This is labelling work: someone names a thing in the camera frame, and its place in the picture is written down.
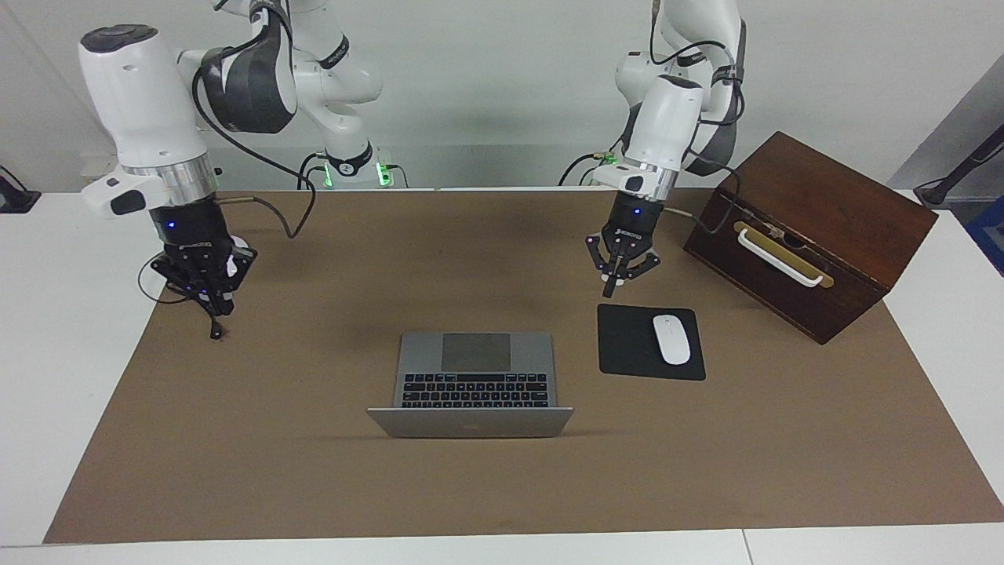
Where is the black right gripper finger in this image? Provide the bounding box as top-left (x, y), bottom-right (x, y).
top-left (208, 245), bottom-right (258, 317)
top-left (151, 251), bottom-right (213, 303)

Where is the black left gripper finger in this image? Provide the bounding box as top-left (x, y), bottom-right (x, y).
top-left (585, 234), bottom-right (622, 299)
top-left (618, 243), bottom-right (662, 283)

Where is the silver laptop computer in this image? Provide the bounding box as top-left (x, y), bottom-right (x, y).
top-left (366, 332), bottom-right (575, 439)

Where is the black mouse pad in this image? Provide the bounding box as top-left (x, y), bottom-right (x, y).
top-left (597, 304), bottom-right (707, 382)

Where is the white computer mouse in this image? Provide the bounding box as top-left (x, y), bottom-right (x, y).
top-left (653, 314), bottom-right (692, 366)

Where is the black stand with flat foot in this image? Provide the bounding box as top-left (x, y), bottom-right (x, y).
top-left (0, 165), bottom-right (42, 214)

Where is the dark brown wooden box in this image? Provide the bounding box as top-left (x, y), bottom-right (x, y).
top-left (683, 130), bottom-right (940, 346)

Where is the brown table mat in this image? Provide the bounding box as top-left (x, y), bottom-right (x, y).
top-left (43, 188), bottom-right (1004, 545)

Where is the black stand with round foot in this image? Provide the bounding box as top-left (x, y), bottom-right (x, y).
top-left (914, 124), bottom-right (1004, 209)

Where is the blue crate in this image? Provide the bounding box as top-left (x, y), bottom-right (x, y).
top-left (963, 196), bottom-right (1004, 277)

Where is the black lamp power cable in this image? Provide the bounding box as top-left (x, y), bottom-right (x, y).
top-left (138, 255), bottom-right (228, 341)

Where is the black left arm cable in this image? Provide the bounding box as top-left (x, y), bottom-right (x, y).
top-left (558, 31), bottom-right (754, 236)

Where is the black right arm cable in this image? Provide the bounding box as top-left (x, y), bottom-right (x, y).
top-left (191, 0), bottom-right (318, 240)

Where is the black arm base cable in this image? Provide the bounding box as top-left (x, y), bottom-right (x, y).
top-left (558, 151), bottom-right (605, 187)
top-left (296, 151), bottom-right (326, 191)

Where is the white box handle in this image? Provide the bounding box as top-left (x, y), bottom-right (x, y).
top-left (737, 228), bottom-right (824, 288)

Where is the brass handle plate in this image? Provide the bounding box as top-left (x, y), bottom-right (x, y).
top-left (733, 221), bottom-right (835, 290)

